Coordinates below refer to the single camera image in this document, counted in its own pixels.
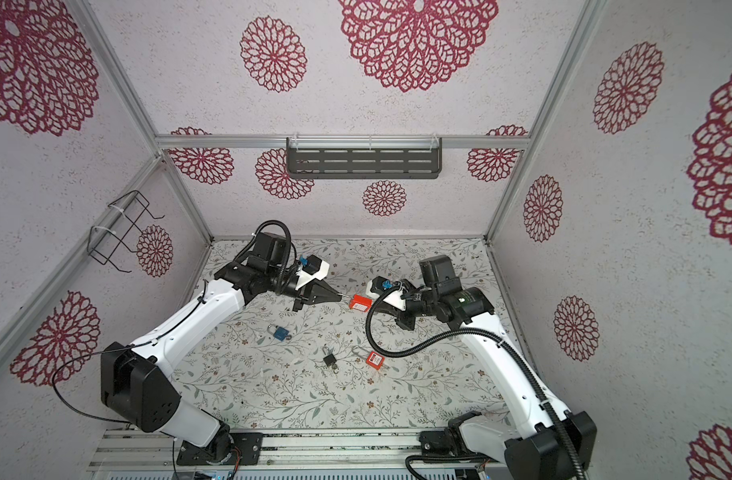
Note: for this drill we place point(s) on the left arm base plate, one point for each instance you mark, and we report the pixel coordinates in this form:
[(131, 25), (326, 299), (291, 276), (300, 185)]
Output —
[(226, 449)]

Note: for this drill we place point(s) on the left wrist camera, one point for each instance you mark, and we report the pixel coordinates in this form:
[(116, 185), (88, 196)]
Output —
[(311, 268)]

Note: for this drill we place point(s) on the black padlock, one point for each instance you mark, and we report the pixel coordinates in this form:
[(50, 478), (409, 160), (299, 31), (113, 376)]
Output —
[(329, 359)]

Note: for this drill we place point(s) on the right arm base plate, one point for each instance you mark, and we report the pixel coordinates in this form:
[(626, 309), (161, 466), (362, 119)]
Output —
[(467, 445)]

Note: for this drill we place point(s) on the aluminium front rail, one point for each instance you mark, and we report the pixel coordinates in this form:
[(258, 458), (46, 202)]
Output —
[(121, 451)]

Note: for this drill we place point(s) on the blue padlock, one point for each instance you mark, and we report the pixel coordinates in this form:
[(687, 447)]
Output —
[(279, 333)]

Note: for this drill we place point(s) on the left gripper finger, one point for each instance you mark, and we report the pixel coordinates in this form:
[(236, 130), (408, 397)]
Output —
[(323, 289), (325, 297)]

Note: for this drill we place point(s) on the red padlock with property label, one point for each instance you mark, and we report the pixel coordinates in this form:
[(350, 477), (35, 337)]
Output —
[(359, 302)]

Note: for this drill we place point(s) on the grey metal wall shelf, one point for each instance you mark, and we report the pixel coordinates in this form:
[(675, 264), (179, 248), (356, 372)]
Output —
[(365, 159)]

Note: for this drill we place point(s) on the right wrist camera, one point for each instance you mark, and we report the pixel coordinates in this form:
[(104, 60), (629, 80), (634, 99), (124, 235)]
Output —
[(379, 285)]

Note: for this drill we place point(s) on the black wire wall basket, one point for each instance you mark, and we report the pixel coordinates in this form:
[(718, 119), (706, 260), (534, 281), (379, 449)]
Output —
[(107, 237)]

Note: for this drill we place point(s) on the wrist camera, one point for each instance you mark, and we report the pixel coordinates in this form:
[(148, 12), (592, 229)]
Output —
[(311, 268), (379, 285)]

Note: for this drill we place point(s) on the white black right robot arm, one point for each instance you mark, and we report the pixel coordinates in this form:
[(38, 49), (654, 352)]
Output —
[(541, 438)]

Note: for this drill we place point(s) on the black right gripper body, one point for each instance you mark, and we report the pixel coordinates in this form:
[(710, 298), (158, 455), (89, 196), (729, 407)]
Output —
[(415, 308)]

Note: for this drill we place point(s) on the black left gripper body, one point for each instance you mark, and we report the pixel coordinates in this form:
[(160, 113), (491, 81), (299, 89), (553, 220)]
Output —
[(301, 295)]

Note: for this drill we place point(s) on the red padlock with warning label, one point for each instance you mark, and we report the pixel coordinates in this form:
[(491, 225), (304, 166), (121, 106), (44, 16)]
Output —
[(370, 357)]

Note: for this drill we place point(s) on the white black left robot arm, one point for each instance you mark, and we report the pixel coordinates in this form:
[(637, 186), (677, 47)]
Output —
[(135, 379)]

